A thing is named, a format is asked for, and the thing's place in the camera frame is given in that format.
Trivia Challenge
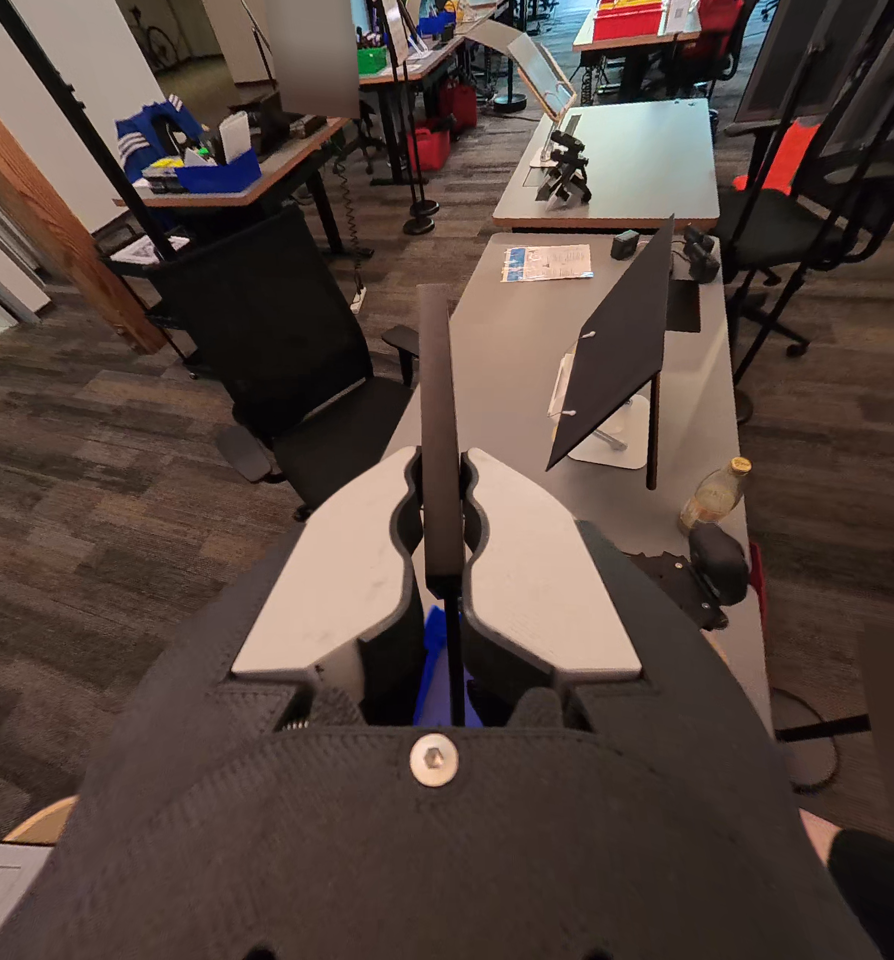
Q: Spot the black holder stand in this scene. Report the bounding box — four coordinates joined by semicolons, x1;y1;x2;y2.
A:
533;129;594;205

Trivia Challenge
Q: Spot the black handheld device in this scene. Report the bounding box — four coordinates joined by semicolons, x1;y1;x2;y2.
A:
681;223;722;285

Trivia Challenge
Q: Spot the dark grey USB hub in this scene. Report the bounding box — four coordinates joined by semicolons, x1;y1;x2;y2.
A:
417;283;469;599

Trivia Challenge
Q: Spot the wood-edged work desk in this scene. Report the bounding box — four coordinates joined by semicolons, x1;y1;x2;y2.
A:
113;116;376;260

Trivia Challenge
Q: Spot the round wooden board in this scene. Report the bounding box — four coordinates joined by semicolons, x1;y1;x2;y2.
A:
0;793;80;847

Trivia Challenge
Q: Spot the red storage bin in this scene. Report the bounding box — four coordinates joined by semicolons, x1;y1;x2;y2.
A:
439;81;479;129
593;0;704;42
409;112;455;174

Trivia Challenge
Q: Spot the black office chair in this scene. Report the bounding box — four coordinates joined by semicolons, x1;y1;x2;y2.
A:
145;202;421;520
713;120;890;360

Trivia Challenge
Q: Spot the red cloth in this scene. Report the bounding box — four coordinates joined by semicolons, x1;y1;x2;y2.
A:
732;120;823;198

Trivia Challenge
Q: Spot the clear plastic bottle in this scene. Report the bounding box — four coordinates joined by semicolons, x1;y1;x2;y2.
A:
679;456;754;535

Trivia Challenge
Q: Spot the white board stand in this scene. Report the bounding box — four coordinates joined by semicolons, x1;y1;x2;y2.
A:
548;352;652;471

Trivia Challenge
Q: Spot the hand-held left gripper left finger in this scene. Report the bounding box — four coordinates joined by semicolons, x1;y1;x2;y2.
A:
231;446;427;727

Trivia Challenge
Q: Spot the clear acrylic board stand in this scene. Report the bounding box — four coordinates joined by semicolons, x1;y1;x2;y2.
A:
507;31;579;121

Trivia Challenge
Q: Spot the small blue bin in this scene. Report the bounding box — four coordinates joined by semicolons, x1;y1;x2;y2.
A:
175;147;262;194

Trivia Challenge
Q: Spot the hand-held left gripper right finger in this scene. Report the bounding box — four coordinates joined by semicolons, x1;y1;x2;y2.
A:
460;447;643;727

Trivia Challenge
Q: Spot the clear plastic bag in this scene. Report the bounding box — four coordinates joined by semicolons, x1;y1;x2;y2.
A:
501;243;595;285

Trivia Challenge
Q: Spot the instruction poster board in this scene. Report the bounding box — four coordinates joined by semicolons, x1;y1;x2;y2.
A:
546;213;676;492

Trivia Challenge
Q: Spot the blue plastic bin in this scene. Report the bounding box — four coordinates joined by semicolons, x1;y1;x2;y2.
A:
414;603;487;729

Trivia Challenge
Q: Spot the blue white striped cloth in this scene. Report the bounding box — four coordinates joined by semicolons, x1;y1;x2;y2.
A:
114;93;209;181

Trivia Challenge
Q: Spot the black camera device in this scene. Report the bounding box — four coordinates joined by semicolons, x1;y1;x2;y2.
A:
627;521;751;633

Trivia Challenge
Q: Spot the wooden post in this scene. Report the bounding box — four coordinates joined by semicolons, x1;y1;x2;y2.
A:
0;81;169;355

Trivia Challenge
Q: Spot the black floor stand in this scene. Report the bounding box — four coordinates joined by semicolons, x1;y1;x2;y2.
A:
372;0;442;237

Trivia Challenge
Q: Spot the black tripod pole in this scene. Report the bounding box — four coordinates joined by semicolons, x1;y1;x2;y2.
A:
0;0;181;264

